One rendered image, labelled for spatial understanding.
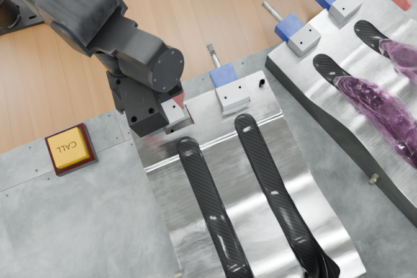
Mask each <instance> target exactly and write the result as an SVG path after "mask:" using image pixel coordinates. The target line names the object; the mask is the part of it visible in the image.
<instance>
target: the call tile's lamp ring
mask: <svg viewBox="0 0 417 278"><path fill-rule="evenodd" d="M76 127H78V128H79V127H81V131H82V133H83V136H84V139H85V142H86V145H87V148H88V151H89V154H90V156H91V157H90V158H88V159H85V160H84V161H81V162H79V163H76V164H74V165H71V166H68V167H67V168H64V169H61V170H58V168H57V167H56V164H55V161H54V159H53V155H52V152H51V149H50V145H49V143H48V138H50V137H53V136H55V135H58V134H60V133H63V132H65V131H68V130H71V129H73V128H76ZM44 139H45V142H46V144H47V148H48V152H49V154H50V157H51V160H52V163H53V167H54V170H55V173H56V175H59V174H61V173H64V172H66V171H69V170H71V169H73V168H76V167H78V166H81V165H83V164H86V163H88V162H91V161H94V160H95V157H94V153H93V151H92V148H91V145H90V142H89V139H88V137H87V134H86V131H85V128H84V125H83V123H81V124H78V125H75V126H73V127H71V128H68V129H66V130H63V131H61V132H58V133H56V134H53V135H50V136H49V137H46V138H44Z"/></svg>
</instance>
